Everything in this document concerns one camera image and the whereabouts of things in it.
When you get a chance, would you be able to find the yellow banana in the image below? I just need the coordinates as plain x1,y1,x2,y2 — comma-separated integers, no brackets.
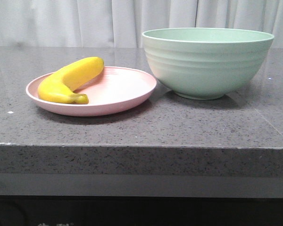
37,56,104,104

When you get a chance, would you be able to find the pink plate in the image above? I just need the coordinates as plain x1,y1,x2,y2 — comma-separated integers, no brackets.
26,66,157,116

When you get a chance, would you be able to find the green bowl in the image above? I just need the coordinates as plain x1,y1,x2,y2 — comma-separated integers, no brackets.
142,28,274,100

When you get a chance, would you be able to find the white curtain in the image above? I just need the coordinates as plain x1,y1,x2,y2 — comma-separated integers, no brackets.
0,0,283,48

